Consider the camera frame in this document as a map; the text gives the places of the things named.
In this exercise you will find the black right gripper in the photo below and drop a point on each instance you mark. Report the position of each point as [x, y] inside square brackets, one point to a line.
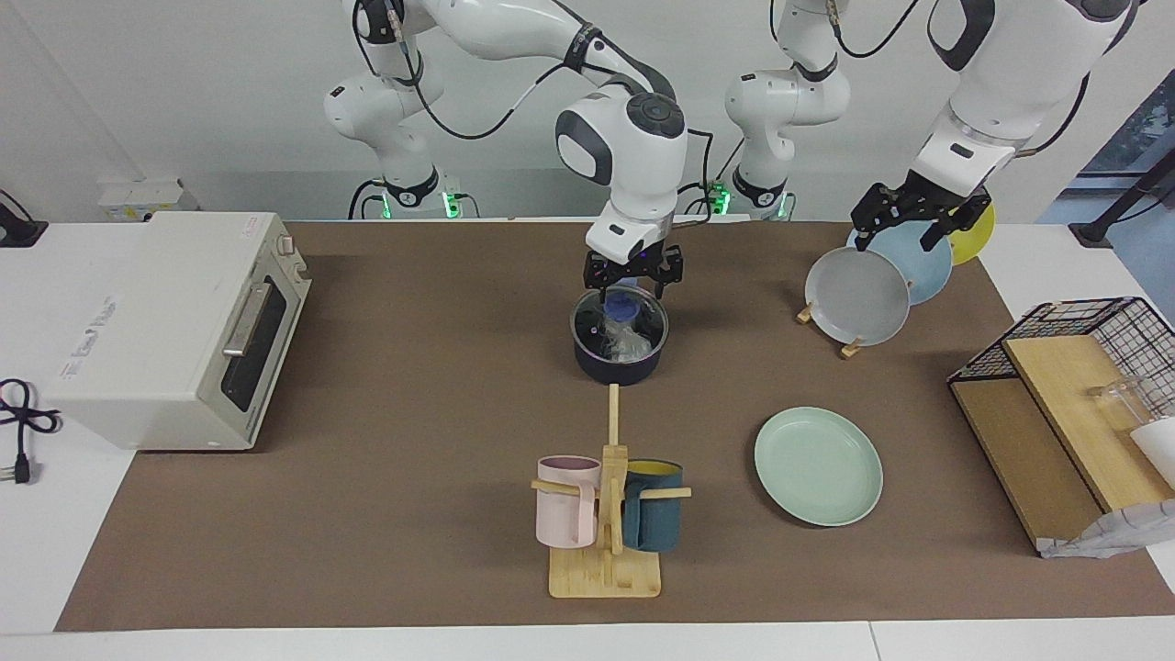
[633, 268]

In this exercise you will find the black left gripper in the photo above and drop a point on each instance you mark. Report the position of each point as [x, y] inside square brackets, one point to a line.
[918, 202]

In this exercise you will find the glass lid blue knob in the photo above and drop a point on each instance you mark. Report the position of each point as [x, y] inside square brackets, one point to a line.
[624, 303]

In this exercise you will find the clear plastic food bag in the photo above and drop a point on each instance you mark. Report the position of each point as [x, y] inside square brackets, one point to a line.
[629, 344]

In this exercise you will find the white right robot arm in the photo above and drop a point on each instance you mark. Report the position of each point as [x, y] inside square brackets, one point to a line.
[624, 138]

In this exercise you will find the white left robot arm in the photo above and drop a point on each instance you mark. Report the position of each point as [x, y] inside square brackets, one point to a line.
[991, 73]

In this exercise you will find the light blue plate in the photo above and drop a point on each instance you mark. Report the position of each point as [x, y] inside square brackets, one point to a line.
[923, 266]

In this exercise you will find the yellow plate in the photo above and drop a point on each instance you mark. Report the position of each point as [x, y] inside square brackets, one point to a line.
[978, 243]

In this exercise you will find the grey plate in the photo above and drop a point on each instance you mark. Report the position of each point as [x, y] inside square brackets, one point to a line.
[856, 296]

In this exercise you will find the wooden plate rack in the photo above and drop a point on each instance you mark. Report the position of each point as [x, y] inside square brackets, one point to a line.
[852, 349]

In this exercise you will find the light green plate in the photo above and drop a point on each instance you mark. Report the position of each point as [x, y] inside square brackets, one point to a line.
[817, 468]

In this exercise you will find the dark blue saucepan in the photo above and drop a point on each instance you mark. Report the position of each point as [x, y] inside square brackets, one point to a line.
[620, 372]

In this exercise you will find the black stand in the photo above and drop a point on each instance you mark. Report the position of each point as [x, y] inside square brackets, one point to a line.
[1129, 197]

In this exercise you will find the dark teal mug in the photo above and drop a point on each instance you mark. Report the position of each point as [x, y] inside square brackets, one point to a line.
[654, 519]

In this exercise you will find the pink mug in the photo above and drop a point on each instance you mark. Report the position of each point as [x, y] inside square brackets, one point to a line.
[562, 514]

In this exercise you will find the clear glass cup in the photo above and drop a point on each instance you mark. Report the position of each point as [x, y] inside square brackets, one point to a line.
[1115, 404]

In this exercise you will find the wooden mug tree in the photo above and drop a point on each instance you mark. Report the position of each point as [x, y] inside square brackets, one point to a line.
[601, 578]

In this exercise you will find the brown table mat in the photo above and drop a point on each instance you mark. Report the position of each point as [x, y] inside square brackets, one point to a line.
[413, 505]

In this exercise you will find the white cup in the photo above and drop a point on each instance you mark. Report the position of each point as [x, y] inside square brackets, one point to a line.
[1157, 450]

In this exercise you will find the white patterned cloth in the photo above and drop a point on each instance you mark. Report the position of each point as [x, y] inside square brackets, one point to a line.
[1111, 532]

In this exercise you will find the cream toaster oven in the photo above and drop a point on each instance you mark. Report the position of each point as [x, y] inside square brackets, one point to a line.
[156, 321]

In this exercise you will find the white socket box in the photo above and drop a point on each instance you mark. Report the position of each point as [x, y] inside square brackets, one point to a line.
[142, 197]

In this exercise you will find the black table clamp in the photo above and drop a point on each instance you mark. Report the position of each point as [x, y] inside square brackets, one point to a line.
[18, 229]

